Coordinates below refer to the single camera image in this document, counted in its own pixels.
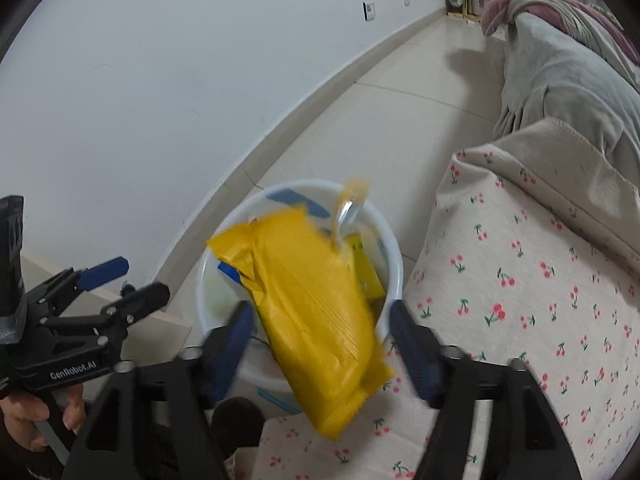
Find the blue carton almond print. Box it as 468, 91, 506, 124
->
217, 260, 253, 286

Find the large yellow packet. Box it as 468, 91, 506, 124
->
206, 202, 396, 442

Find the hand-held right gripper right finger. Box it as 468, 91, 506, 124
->
389, 299, 583, 480

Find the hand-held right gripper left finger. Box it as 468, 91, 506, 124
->
62, 300, 256, 480

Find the brown slipper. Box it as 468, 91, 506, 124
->
210, 396, 266, 461

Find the cherry print tablecloth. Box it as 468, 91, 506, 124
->
225, 120, 640, 480

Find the person's left hand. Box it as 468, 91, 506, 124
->
0, 385, 87, 453

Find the white bin with blue pattern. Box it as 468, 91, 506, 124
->
195, 178, 405, 413

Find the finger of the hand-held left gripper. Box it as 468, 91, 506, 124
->
45, 282, 171, 357
27, 257, 131, 311

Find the small yellow wrapper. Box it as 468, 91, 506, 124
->
327, 176, 372, 253

